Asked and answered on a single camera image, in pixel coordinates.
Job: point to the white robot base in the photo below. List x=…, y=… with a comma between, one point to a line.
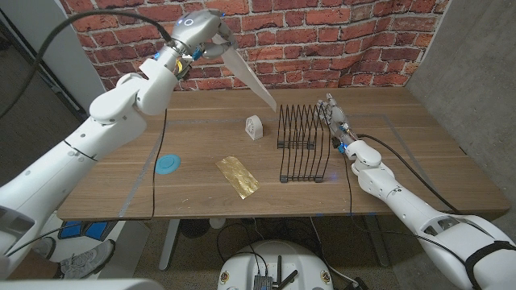
x=242, y=266

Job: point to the grey sneaker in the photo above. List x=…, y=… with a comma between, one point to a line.
x=86, y=262
x=44, y=247

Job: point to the red brick print backdrop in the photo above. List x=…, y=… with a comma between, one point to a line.
x=342, y=40

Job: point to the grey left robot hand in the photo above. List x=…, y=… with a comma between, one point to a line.
x=199, y=30

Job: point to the white table leg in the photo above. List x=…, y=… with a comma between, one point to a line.
x=169, y=245

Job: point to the blue foot pedal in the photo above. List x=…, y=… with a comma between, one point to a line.
x=96, y=229
x=69, y=230

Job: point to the black antenna module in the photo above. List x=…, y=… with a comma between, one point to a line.
x=264, y=282

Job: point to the blue round coaster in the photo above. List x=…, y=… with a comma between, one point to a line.
x=167, y=164

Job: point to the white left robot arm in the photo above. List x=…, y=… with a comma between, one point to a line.
x=101, y=129

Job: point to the white paper file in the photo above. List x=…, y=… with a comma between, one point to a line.
x=248, y=74

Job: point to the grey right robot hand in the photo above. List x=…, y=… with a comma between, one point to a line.
x=338, y=118

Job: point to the gold aluminum foil sheet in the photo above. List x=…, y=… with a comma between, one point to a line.
x=238, y=177

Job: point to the grey table leg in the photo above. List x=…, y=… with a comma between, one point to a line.
x=378, y=241

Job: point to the small white desk clock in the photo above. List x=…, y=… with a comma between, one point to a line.
x=255, y=128

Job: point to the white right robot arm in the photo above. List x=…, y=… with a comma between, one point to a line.
x=423, y=213

